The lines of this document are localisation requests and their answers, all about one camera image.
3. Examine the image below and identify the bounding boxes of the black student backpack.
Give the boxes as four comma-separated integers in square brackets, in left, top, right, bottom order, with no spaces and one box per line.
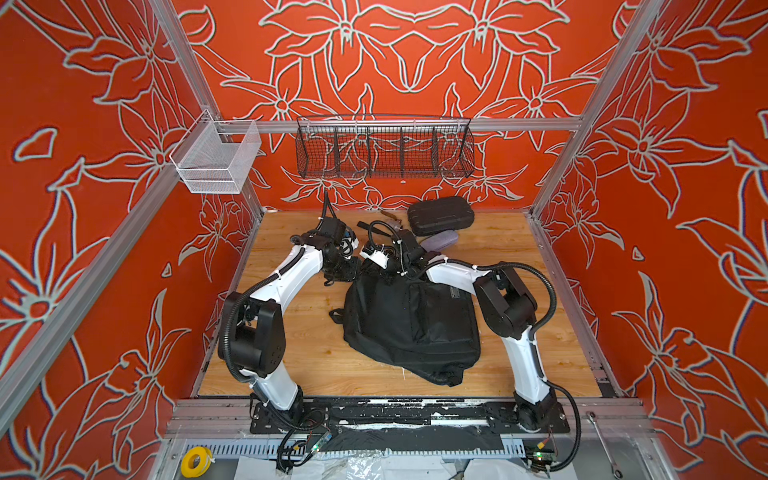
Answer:
[329,261,481,387]

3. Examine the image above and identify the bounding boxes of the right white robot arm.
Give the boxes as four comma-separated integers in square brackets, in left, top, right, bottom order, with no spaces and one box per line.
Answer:
[391,236,557,432]

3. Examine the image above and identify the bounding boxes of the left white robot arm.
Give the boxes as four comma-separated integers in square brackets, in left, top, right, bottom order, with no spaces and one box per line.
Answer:
[218,235,359,426]

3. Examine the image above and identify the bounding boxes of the silver metal flashlight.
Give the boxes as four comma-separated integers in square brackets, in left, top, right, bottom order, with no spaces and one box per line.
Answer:
[380,210,402,224]

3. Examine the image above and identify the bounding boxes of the black hard zip case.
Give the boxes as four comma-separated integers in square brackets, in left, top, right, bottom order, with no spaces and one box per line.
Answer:
[407,196,475,236]

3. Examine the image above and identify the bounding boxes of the yellow tape roll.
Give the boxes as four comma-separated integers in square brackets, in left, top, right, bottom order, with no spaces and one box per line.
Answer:
[179,446,215,479]

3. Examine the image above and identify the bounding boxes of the green circuit board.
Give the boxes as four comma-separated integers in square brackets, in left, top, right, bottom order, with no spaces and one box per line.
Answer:
[524,442,557,472]

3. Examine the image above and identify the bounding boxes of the silver wrench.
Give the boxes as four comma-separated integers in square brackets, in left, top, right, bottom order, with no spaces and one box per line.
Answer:
[587,411,624,480]

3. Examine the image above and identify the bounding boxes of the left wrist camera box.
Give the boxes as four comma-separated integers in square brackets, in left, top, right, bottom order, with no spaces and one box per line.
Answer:
[315,217,353,247]

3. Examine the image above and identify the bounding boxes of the black strap with buckle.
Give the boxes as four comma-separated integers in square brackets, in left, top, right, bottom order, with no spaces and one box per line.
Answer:
[356,220,397,247]

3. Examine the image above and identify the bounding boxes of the black wire wall basket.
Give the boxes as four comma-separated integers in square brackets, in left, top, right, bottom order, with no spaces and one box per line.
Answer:
[295,114,476,180]

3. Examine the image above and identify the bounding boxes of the white wire mesh basket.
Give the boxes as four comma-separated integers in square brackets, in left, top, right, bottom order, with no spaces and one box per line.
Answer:
[170,111,262,194]

